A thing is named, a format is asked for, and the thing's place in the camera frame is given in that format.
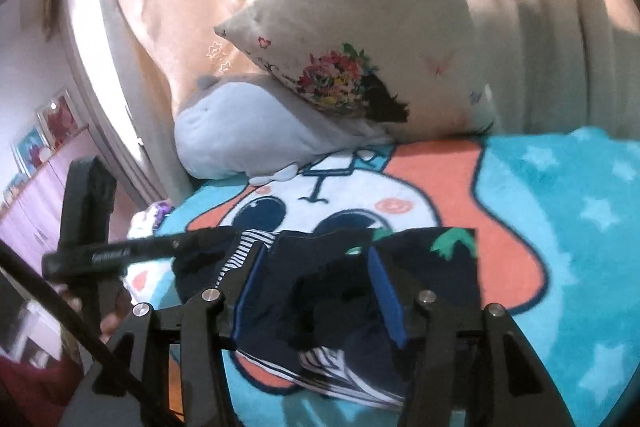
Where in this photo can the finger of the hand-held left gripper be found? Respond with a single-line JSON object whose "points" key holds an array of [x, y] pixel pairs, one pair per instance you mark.
{"points": [[200, 241]]}

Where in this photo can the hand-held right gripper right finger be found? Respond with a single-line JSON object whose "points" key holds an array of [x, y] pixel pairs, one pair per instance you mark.
{"points": [[387, 302]]}

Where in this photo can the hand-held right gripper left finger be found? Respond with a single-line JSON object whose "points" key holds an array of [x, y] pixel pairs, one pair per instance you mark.
{"points": [[248, 292]]}

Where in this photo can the dark navy printed pants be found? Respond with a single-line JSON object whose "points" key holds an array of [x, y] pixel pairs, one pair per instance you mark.
{"points": [[325, 302]]}

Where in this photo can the person's left hand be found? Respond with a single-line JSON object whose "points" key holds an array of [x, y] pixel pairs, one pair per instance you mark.
{"points": [[114, 312]]}

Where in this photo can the pink wooden cabinet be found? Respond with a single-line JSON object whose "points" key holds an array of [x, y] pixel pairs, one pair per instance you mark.
{"points": [[45, 202]]}

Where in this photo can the white purple plush toy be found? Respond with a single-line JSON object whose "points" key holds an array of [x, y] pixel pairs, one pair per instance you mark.
{"points": [[152, 217]]}

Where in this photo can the blue framed picture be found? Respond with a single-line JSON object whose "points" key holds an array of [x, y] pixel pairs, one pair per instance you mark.
{"points": [[31, 152]]}

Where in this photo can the red framed picture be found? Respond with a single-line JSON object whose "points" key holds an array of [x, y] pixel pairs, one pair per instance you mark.
{"points": [[61, 119]]}

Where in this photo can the grey seal plush toy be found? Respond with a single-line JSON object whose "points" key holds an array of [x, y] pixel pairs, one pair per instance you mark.
{"points": [[225, 132]]}

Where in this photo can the white sheer curtain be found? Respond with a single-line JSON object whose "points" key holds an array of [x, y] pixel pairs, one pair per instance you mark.
{"points": [[100, 82]]}

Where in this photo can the teal cartoon printed blanket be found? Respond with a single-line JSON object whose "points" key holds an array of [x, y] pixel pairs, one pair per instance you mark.
{"points": [[550, 217]]}

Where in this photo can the dark red cloth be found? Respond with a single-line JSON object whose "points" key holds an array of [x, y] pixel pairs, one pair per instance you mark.
{"points": [[30, 387]]}

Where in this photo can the cream floral pillow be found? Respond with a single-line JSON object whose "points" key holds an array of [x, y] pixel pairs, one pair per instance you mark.
{"points": [[375, 7]]}

